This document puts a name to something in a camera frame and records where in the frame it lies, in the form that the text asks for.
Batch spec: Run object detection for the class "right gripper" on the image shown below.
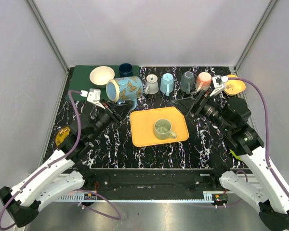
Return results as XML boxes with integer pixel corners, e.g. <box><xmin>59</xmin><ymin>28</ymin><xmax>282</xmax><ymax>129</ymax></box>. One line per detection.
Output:
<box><xmin>171</xmin><ymin>88</ymin><xmax>233</xmax><ymax>132</ymax></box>

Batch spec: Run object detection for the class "grey-blue faceted mug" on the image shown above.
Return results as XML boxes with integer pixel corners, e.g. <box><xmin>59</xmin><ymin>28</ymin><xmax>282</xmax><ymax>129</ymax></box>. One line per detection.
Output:
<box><xmin>180</xmin><ymin>71</ymin><xmax>195</xmax><ymax>95</ymax></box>

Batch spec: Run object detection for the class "orange-inside blue floral mug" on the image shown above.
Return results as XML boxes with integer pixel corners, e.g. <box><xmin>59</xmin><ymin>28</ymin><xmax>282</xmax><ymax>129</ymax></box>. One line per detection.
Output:
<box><xmin>106</xmin><ymin>76</ymin><xmax>143</xmax><ymax>102</ymax></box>

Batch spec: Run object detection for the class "light blue faceted mug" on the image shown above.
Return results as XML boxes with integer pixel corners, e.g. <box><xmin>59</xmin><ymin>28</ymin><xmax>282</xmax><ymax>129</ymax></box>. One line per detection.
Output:
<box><xmin>160</xmin><ymin>73</ymin><xmax>174</xmax><ymax>97</ymax></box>

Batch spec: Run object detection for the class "pink mug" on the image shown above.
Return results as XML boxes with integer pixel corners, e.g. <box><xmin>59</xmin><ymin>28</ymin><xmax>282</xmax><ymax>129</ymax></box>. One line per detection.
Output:
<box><xmin>195</xmin><ymin>72</ymin><xmax>212</xmax><ymax>92</ymax></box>

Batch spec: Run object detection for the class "pale green mug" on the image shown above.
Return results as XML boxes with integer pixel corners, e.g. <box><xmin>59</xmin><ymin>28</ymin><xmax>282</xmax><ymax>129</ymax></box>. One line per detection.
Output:
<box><xmin>154</xmin><ymin>119</ymin><xmax>177</xmax><ymax>140</ymax></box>

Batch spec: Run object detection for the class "pale blue-grey mug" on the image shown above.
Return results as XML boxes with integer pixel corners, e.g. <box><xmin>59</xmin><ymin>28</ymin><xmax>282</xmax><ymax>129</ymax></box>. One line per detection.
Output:
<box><xmin>144</xmin><ymin>74</ymin><xmax>159</xmax><ymax>94</ymax></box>

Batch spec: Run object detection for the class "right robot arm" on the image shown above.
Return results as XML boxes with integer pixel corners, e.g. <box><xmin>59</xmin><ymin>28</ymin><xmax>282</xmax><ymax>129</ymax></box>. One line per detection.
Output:
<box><xmin>171</xmin><ymin>91</ymin><xmax>289</xmax><ymax>231</ymax></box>

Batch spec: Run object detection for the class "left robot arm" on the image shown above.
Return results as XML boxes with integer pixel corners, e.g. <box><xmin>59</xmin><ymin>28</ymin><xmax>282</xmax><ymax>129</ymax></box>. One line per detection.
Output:
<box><xmin>0</xmin><ymin>100</ymin><xmax>136</xmax><ymax>228</ymax></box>

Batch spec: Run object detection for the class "dark blue mug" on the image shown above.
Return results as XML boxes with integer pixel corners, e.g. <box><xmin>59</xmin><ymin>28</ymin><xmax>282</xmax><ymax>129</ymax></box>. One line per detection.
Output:
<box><xmin>118</xmin><ymin>63</ymin><xmax>133</xmax><ymax>77</ymax></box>

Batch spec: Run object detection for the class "yellow plastic tray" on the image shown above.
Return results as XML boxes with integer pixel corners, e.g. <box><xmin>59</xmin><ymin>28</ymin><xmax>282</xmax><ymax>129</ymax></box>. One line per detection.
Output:
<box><xmin>130</xmin><ymin>106</ymin><xmax>189</xmax><ymax>147</ymax></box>

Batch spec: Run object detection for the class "white bowl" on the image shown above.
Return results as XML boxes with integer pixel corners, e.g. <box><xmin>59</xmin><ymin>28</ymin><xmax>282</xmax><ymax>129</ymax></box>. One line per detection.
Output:
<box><xmin>89</xmin><ymin>66</ymin><xmax>115</xmax><ymax>89</ymax></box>

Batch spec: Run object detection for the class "yellow square dish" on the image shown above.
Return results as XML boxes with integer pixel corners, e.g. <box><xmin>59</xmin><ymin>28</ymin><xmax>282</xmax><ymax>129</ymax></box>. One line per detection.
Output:
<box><xmin>223</xmin><ymin>75</ymin><xmax>246</xmax><ymax>96</ymax></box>

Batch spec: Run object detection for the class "yellow patterned saucer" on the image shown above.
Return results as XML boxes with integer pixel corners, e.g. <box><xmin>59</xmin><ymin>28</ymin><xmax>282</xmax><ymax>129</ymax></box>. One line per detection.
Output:
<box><xmin>54</xmin><ymin>126</ymin><xmax>70</xmax><ymax>147</ymax></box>

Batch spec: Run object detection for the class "lime green plate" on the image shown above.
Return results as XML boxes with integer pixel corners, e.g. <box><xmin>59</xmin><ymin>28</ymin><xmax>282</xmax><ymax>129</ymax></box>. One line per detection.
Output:
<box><xmin>229</xmin><ymin>149</ymin><xmax>240</xmax><ymax>160</ymax></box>

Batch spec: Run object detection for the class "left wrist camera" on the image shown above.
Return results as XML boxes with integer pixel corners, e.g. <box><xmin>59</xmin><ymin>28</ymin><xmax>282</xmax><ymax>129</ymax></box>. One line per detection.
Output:
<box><xmin>80</xmin><ymin>89</ymin><xmax>105</xmax><ymax>109</ymax></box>

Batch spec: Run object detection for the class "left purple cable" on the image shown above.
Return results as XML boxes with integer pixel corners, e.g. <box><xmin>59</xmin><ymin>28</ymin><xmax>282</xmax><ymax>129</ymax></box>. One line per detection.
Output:
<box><xmin>0</xmin><ymin>90</ymin><xmax>123</xmax><ymax>230</ymax></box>

